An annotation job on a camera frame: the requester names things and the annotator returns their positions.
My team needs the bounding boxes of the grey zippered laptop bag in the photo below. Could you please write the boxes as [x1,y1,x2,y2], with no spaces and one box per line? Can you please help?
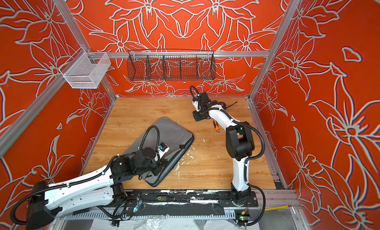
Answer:
[124,117,195,187]

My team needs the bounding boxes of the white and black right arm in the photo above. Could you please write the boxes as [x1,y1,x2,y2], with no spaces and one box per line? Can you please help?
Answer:
[190,86,265,206]

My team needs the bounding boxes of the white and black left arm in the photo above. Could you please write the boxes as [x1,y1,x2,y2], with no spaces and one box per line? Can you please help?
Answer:
[10,125,169,230]

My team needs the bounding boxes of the yellow black tape measure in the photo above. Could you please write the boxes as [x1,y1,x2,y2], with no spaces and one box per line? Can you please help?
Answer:
[220,101,237,110]

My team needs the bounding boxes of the orange black adjustable wrench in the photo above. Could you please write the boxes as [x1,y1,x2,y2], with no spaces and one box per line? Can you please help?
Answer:
[213,120,220,133]

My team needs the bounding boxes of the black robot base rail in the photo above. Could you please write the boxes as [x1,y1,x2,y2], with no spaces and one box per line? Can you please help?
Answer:
[99,189,259,208]

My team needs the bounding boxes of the black wire wall basket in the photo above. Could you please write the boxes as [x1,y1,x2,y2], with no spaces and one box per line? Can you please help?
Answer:
[127,49,216,82]

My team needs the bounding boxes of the grey slotted cable duct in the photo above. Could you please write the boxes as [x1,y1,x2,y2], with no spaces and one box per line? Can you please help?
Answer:
[60,207,251,221]

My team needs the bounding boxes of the white wire mesh basket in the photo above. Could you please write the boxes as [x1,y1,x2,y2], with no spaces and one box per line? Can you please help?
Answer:
[60,52,111,89]

